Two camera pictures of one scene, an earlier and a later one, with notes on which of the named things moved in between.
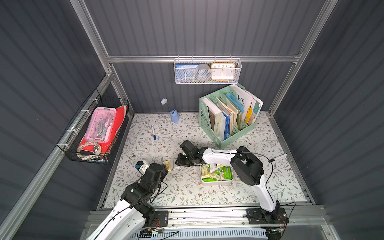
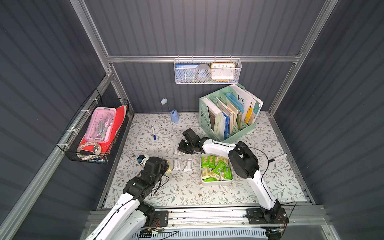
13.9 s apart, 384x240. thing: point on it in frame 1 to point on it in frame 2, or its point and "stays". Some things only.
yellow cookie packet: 167,162 stays
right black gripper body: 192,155 to 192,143
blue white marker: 154,135 stays
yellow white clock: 223,71 stays
